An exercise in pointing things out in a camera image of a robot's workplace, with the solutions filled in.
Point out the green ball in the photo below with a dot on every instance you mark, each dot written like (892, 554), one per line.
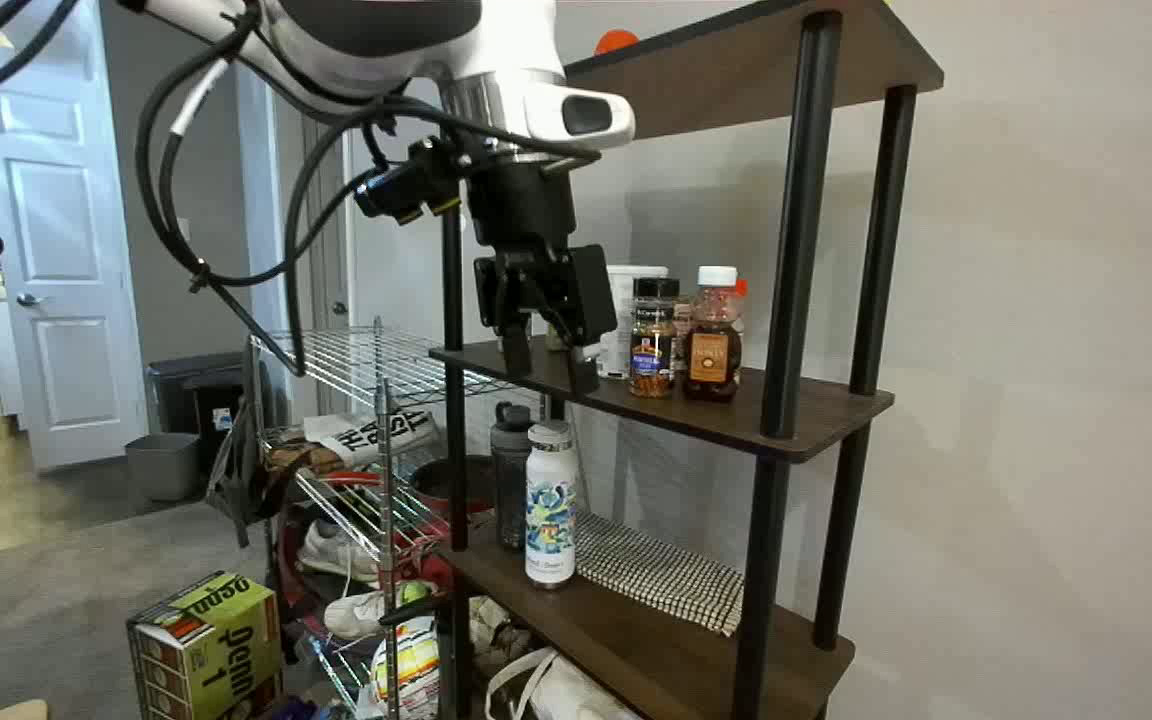
(416, 593)

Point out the black round bowl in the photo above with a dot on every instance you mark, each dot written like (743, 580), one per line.
(456, 481)

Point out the black-cap spice bottle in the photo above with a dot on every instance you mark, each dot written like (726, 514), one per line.
(650, 341)
(674, 320)

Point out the dark sauce bottle orange cap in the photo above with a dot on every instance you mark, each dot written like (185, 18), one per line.
(714, 352)

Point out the green cardboard box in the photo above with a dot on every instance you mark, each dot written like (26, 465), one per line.
(209, 646)

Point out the orange ball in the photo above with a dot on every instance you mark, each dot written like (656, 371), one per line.
(618, 40)

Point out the white patterned water bottle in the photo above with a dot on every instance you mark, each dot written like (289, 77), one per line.
(548, 507)

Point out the red-cap spice bottle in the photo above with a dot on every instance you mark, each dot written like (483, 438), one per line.
(743, 288)

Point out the white mesh mat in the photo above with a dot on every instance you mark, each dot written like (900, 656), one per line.
(668, 580)

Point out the white panel door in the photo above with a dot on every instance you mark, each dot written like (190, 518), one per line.
(70, 334)

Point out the dark wood metal shelf unit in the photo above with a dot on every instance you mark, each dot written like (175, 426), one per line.
(798, 266)

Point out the white shoe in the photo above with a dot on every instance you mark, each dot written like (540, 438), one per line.
(336, 554)

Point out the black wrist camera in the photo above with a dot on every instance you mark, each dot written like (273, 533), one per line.
(407, 185)

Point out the dark grey tumbler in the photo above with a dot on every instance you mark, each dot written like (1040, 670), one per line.
(509, 481)

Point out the white bag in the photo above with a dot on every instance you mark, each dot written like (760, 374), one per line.
(557, 686)

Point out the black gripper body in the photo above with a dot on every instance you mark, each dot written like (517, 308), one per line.
(528, 212)

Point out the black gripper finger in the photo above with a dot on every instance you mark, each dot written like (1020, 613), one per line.
(578, 366)
(517, 348)

